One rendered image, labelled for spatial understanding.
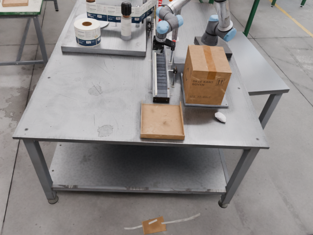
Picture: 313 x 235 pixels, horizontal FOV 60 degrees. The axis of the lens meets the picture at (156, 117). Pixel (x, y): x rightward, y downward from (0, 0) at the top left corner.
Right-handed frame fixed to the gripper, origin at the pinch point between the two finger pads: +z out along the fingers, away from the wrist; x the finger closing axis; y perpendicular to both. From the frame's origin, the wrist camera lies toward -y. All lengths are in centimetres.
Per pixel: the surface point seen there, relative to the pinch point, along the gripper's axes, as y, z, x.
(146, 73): 10.1, 2.3, 17.7
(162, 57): -2.0, 5.9, 1.4
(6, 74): 173, 122, -24
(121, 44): 31.2, 13.4, -11.5
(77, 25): 65, 1, -19
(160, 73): 0.1, -4.7, 19.8
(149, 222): 3, 35, 126
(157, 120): 3, -22, 60
